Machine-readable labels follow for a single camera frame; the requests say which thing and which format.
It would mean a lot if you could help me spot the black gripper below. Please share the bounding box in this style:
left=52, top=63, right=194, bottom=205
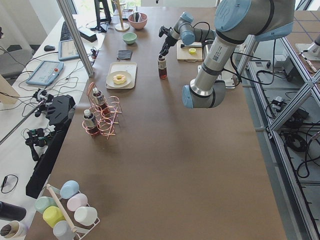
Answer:
left=159, top=29, right=180, bottom=59

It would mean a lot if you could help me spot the tea bottle brown liquid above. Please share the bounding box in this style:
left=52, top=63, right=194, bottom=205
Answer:
left=158, top=55, right=167, bottom=80

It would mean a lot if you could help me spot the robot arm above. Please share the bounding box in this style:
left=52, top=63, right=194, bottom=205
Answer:
left=182, top=0, right=295, bottom=109
left=158, top=11, right=215, bottom=57

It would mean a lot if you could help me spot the cream plastic tray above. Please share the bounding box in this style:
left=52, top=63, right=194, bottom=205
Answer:
left=105, top=62, right=137, bottom=90

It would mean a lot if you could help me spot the tea bottle in rack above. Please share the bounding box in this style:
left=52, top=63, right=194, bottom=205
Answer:
left=92, top=87, right=109, bottom=114
left=83, top=109, right=99, bottom=136

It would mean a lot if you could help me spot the knife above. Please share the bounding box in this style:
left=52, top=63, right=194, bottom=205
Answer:
left=180, top=44, right=202, bottom=49

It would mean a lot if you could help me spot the lemon half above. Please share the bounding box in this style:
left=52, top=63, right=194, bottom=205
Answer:
left=188, top=47, right=197, bottom=55

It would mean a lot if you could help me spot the wooden cutting board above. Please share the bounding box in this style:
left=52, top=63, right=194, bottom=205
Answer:
left=176, top=40, right=203, bottom=62

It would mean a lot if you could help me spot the pink bowl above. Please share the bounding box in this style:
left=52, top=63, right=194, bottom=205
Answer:
left=127, top=12, right=149, bottom=30

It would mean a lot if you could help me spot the green bowl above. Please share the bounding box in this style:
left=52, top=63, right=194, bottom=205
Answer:
left=122, top=32, right=138, bottom=45

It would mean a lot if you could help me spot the dark grey cloth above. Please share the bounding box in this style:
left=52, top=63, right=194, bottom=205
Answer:
left=117, top=49, right=133, bottom=60

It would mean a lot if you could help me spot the metal ice scoop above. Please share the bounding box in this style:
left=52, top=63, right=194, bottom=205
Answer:
left=133, top=10, right=142, bottom=23

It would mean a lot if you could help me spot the wooden stand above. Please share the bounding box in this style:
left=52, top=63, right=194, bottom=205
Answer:
left=112, top=0, right=130, bottom=32

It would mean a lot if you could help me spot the glazed donut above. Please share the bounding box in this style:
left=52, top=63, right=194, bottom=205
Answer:
left=112, top=74, right=127, bottom=85

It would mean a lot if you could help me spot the white plate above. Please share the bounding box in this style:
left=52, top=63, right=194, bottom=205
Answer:
left=106, top=70, right=133, bottom=88

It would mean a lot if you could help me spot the blue teach pendant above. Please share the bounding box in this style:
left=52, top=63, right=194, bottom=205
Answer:
left=58, top=39, right=80, bottom=61
left=26, top=60, right=64, bottom=86

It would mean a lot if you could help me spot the black keyboard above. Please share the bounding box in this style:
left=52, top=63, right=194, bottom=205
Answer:
left=60, top=21, right=73, bottom=42

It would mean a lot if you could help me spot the black computer mouse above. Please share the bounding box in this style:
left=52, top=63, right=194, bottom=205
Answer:
left=43, top=45, right=56, bottom=52

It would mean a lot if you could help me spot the light blue cup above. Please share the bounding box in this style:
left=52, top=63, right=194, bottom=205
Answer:
left=60, top=180, right=80, bottom=199

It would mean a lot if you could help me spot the pink cup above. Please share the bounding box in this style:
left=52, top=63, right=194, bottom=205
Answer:
left=67, top=193, right=88, bottom=212

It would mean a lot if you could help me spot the white cup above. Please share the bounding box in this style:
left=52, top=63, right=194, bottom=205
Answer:
left=74, top=206, right=98, bottom=226

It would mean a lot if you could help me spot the green cup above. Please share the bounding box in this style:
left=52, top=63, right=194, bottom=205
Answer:
left=34, top=196, right=57, bottom=214

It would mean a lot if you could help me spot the yellow cup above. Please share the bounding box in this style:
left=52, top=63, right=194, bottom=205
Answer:
left=42, top=206, right=65, bottom=228

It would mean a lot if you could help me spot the grey cup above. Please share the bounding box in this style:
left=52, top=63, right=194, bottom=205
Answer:
left=53, top=220, right=74, bottom=240

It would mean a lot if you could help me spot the black bottle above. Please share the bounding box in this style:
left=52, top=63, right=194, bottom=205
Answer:
left=0, top=201, right=27, bottom=221

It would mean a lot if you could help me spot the paper cup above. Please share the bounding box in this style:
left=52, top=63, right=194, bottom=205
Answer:
left=0, top=220, right=29, bottom=239

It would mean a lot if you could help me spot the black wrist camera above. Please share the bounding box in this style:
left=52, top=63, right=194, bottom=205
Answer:
left=158, top=25, right=172, bottom=38

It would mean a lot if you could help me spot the copper wire bottle rack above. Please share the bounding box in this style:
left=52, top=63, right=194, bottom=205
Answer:
left=82, top=82, right=122, bottom=139

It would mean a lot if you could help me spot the aluminium frame post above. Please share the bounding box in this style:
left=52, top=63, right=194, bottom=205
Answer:
left=57, top=0, right=94, bottom=77

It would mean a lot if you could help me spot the black camera bracket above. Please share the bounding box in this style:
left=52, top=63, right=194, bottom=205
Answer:
left=25, top=94, right=76, bottom=199

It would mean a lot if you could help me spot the white wire cup rack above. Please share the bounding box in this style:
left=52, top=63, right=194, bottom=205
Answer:
left=42, top=180, right=101, bottom=240

